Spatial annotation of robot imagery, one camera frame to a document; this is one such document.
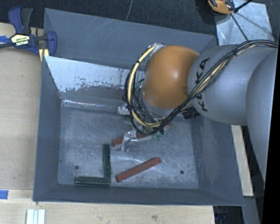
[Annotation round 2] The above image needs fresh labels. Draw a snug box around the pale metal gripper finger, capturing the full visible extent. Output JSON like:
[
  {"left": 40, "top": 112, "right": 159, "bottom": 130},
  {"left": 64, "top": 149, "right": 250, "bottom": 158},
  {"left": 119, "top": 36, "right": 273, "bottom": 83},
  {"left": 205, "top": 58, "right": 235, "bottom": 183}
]
[{"left": 120, "top": 138, "right": 131, "bottom": 153}]

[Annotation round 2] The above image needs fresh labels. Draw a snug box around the red-brown block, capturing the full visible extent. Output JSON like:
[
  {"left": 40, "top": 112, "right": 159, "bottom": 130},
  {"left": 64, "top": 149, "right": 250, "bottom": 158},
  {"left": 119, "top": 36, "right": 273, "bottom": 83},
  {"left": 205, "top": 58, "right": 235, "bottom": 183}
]
[
  {"left": 115, "top": 153, "right": 163, "bottom": 187},
  {"left": 111, "top": 116, "right": 173, "bottom": 152}
]

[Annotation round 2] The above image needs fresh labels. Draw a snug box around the dark green flat block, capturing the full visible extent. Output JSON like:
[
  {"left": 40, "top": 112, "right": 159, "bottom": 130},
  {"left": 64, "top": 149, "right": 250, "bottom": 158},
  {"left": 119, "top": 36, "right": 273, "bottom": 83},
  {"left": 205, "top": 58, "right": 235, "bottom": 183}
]
[
  {"left": 99, "top": 142, "right": 116, "bottom": 180},
  {"left": 74, "top": 174, "right": 112, "bottom": 188}
]

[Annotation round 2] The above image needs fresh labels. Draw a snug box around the grey metal bin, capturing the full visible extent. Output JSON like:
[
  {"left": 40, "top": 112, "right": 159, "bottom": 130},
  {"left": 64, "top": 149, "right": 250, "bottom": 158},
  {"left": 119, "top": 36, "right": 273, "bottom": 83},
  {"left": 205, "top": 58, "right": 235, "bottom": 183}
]
[{"left": 25, "top": 7, "right": 262, "bottom": 222}]

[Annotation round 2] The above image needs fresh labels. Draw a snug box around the pale wood flat board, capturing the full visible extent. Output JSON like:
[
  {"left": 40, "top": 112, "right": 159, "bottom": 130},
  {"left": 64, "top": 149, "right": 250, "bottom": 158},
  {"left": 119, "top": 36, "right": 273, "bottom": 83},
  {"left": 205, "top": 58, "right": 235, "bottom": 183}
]
[{"left": 0, "top": 46, "right": 48, "bottom": 194}]

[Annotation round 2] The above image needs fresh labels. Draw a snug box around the black cylinder on white bracket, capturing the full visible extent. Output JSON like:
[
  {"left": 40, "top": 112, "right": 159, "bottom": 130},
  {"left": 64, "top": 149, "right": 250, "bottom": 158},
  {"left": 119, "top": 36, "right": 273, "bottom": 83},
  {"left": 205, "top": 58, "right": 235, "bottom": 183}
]
[{"left": 116, "top": 103, "right": 132, "bottom": 117}]

